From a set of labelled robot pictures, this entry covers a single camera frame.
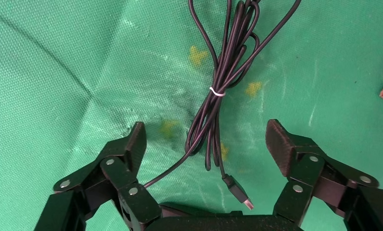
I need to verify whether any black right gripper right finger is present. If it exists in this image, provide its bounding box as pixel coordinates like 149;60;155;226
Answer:
265;119;383;231

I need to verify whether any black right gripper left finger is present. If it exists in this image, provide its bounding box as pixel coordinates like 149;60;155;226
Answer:
35;121;162;231

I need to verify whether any thin black USB cable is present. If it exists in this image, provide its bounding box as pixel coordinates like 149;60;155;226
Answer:
143;0;303;211

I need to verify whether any green table cloth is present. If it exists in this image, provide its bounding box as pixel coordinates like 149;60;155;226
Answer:
0;0;383;231

